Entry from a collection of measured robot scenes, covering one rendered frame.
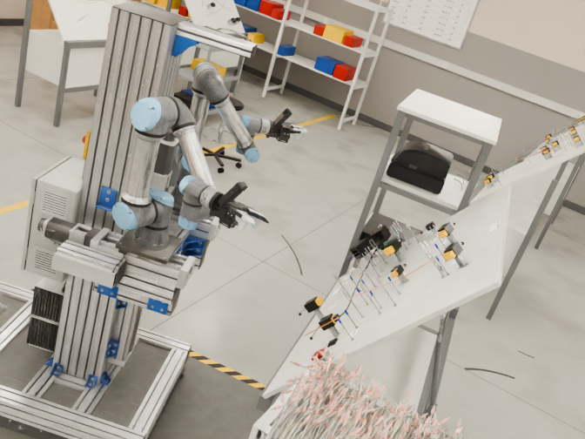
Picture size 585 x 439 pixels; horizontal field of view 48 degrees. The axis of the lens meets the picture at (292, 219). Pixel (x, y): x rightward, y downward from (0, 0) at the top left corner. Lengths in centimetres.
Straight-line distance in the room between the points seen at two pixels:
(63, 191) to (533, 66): 771
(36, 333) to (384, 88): 766
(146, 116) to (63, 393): 157
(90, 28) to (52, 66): 54
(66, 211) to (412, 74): 771
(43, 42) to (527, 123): 632
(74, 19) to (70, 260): 453
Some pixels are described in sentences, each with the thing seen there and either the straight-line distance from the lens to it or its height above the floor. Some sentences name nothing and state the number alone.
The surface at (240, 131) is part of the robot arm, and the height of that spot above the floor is 157.
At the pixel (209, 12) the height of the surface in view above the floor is 111.
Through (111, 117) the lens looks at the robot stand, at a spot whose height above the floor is 159.
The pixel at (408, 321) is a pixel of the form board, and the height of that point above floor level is 141.
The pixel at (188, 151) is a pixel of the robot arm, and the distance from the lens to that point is 257.
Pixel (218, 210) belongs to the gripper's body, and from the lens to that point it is 238.
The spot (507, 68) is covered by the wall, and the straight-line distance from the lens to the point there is 984.
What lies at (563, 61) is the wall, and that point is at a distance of 975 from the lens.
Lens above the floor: 254
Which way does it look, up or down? 24 degrees down
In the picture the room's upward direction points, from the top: 18 degrees clockwise
